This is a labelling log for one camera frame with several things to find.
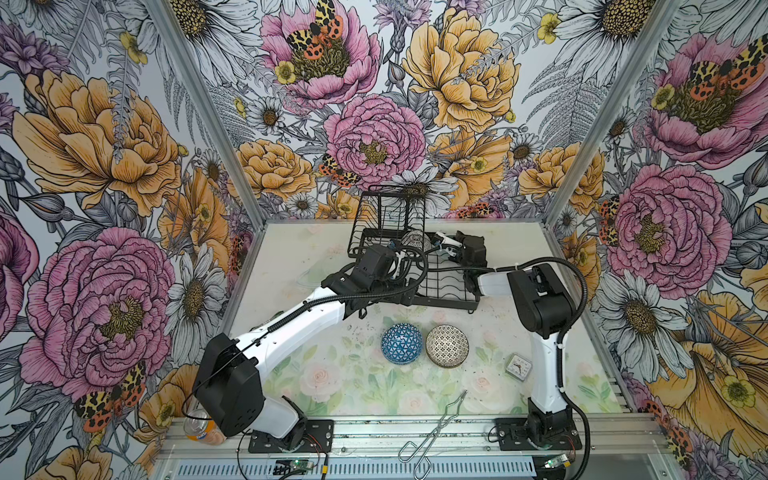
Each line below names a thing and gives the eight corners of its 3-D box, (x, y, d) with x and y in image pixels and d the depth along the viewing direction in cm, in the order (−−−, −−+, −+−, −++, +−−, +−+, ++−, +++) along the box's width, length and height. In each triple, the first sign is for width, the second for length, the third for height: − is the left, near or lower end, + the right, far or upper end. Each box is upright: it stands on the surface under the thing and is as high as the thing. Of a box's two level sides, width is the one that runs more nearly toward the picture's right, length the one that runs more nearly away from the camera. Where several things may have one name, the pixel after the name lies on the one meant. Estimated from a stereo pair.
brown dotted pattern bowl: (426, 368, 87) (429, 359, 81) (424, 334, 93) (426, 324, 88) (467, 368, 87) (471, 359, 81) (461, 335, 93) (466, 324, 88)
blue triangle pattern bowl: (381, 365, 87) (381, 358, 83) (382, 330, 94) (381, 322, 90) (421, 365, 87) (423, 358, 83) (419, 331, 94) (421, 322, 90)
